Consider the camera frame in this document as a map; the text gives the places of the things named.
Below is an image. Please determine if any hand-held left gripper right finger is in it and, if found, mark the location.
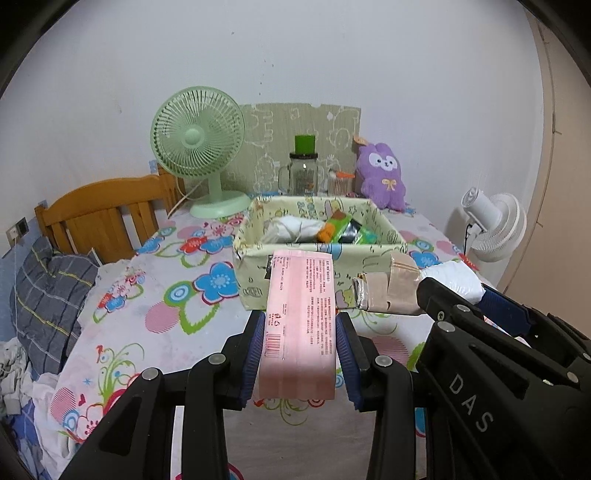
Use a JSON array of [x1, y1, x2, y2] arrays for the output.
[[335, 311, 435, 480]]

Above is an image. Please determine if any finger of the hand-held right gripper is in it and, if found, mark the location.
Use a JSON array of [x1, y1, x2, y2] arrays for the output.
[[417, 278, 467, 326], [480, 284, 591, 365]]

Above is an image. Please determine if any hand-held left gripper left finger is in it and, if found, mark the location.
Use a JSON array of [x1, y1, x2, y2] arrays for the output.
[[60, 311, 269, 480]]

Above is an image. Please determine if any white and tan taped pack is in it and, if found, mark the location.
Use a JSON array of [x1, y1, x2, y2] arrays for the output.
[[355, 251, 484, 318]]

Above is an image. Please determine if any pink tissue pack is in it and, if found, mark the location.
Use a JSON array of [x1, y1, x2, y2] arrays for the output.
[[257, 250, 336, 401]]

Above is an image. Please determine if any yellow printed fabric storage box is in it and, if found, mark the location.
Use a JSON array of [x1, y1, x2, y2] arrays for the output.
[[232, 196, 408, 311]]

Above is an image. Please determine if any black green packet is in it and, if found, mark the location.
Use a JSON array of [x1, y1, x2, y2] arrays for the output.
[[339, 219, 380, 246]]

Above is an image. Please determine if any green orange snack packet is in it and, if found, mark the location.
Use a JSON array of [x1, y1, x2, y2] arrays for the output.
[[318, 211, 352, 244]]

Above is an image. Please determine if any white bag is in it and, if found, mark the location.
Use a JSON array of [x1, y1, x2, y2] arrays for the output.
[[264, 215, 325, 244]]

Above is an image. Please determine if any white clip fan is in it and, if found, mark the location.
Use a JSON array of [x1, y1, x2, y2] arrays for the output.
[[461, 187, 527, 263]]

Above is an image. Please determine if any purple plush bunny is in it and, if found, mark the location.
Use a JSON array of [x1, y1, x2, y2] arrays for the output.
[[355, 142, 408, 212]]

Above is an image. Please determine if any toothpick holder with orange lid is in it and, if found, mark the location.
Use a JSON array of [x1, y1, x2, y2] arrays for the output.
[[329, 171, 355, 197]]

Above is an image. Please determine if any beige door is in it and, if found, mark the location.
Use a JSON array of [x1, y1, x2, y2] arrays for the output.
[[499, 14, 591, 333]]

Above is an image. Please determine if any glass jar with green lid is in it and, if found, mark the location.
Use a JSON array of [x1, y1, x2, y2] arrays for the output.
[[278, 135, 322, 197]]

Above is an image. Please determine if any grey plaid pillow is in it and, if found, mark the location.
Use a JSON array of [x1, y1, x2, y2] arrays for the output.
[[9, 235, 101, 376]]

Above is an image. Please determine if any green desk fan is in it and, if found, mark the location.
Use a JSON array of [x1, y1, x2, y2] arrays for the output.
[[151, 87, 251, 219]]

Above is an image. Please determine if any green printed cardboard sheet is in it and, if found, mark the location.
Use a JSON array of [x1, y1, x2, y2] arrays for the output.
[[238, 104, 362, 197]]

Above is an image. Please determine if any white and blue cloth pile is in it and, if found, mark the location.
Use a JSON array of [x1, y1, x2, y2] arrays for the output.
[[0, 337, 63, 480]]

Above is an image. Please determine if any white fan cable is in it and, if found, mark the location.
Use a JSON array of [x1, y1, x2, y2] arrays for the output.
[[167, 176, 205, 219]]

